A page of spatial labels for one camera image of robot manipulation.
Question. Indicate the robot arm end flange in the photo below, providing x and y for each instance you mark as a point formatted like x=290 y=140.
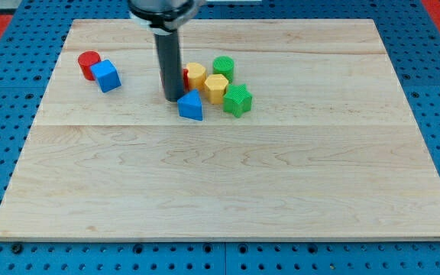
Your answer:
x=163 y=16

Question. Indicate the green star block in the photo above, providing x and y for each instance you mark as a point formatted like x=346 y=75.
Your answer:
x=237 y=100

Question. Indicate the red star block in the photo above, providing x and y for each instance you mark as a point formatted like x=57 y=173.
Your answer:
x=185 y=80

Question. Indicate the blue cube block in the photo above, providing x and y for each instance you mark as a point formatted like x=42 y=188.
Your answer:
x=106 y=75

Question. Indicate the blue triangle block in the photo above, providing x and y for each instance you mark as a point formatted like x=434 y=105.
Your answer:
x=190 y=106

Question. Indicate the yellow hexagon block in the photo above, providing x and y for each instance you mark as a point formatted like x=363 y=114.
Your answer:
x=215 y=88

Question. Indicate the yellow cylinder block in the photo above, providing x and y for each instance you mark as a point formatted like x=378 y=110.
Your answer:
x=196 y=76

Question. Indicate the green cylinder block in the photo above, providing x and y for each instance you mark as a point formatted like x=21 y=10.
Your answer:
x=224 y=65

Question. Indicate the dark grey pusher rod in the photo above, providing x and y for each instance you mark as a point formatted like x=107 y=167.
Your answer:
x=171 y=71

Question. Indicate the light wooden board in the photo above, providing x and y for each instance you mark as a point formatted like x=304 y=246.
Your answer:
x=330 y=150

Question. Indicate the red cylinder block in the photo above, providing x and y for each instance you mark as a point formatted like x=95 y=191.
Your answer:
x=86 y=60

